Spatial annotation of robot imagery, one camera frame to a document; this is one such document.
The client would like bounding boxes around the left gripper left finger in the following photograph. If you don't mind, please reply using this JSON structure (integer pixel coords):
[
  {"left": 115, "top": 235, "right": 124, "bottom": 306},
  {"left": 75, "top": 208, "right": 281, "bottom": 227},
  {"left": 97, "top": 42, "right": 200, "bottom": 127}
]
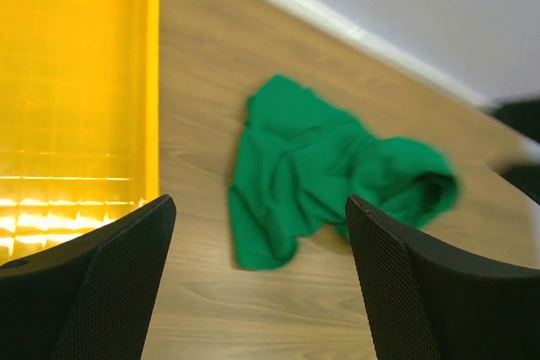
[{"left": 1, "top": 195, "right": 176, "bottom": 359}]

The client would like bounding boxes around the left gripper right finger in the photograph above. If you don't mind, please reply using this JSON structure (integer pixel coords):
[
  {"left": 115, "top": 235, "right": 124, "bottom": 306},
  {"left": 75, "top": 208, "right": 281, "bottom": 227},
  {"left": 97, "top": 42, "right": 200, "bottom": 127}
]
[{"left": 346, "top": 196, "right": 539, "bottom": 360}]

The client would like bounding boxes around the green t shirt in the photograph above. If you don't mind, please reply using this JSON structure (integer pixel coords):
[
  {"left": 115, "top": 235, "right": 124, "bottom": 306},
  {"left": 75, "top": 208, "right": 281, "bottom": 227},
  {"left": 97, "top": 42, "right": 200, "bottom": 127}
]
[{"left": 228, "top": 75, "right": 460, "bottom": 271}]

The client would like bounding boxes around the yellow plastic tray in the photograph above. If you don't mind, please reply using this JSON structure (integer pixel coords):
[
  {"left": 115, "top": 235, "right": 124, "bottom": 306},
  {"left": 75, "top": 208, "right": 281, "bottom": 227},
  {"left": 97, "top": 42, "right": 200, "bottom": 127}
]
[{"left": 1, "top": 0, "right": 159, "bottom": 262}]

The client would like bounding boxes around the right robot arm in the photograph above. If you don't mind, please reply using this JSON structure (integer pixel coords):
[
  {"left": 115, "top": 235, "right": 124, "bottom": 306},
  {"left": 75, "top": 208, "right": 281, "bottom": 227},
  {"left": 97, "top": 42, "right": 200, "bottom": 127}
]
[{"left": 489, "top": 97, "right": 539, "bottom": 205}]

